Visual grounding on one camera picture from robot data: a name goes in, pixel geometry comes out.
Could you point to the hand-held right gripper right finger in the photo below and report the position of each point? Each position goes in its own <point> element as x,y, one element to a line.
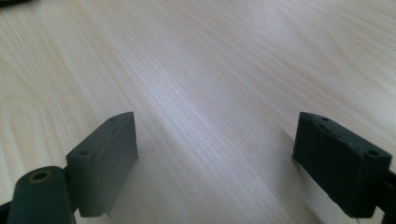
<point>339,165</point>

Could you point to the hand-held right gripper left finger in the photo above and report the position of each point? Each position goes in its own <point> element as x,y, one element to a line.
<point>102,161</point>

